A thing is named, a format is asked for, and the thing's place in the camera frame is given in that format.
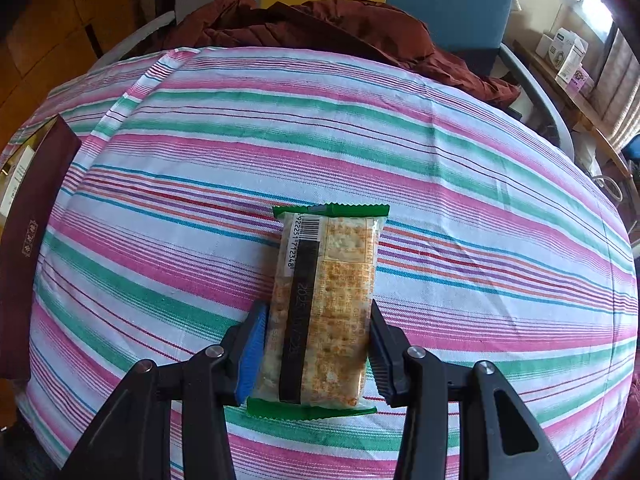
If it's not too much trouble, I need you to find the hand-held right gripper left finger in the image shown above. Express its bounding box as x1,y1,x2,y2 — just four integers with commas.
60,300,271,480

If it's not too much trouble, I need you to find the maroon tin box gold inside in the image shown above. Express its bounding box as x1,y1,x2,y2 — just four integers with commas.
0,114,83,381

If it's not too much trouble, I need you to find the dark red jacket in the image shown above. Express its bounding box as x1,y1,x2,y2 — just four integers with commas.
160,0,521,108

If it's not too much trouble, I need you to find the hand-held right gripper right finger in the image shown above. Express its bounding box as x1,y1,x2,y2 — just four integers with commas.
369,299,571,480

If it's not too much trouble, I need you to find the grey yellow blue chair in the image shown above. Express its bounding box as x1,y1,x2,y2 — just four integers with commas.
87,0,576,156

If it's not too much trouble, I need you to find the pink checked curtain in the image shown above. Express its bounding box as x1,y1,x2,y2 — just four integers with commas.
597,27,640,153

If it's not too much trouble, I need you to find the pink green striped cloth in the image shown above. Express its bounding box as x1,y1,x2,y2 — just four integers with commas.
0,46,640,480

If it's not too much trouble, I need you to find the wooden desk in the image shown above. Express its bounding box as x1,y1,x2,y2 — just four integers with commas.
512,37,640,186

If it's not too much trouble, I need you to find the green cracker packet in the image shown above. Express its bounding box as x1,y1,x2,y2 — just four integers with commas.
246,201,391,418

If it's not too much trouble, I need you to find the small white carton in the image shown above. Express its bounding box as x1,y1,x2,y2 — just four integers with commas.
536,31,561,60

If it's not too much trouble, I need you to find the white printed carton box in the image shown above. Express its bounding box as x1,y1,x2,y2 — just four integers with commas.
0,145,38,216

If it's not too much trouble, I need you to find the small purple box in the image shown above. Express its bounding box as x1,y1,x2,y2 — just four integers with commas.
570,67,596,96

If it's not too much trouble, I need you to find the wooden wardrobe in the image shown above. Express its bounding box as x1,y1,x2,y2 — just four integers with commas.
0,0,161,111

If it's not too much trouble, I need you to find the tall white carton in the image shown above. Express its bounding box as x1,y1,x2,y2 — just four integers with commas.
552,27,588,83

